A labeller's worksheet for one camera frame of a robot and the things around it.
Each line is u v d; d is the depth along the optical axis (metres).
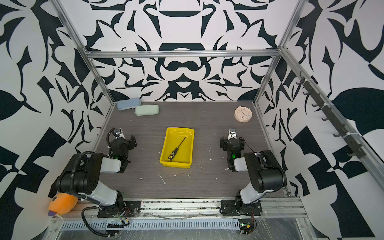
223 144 0.88
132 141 0.87
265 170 0.47
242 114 1.11
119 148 0.72
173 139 0.98
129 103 1.16
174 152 0.91
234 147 0.73
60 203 0.68
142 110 1.12
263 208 0.75
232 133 0.81
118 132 0.81
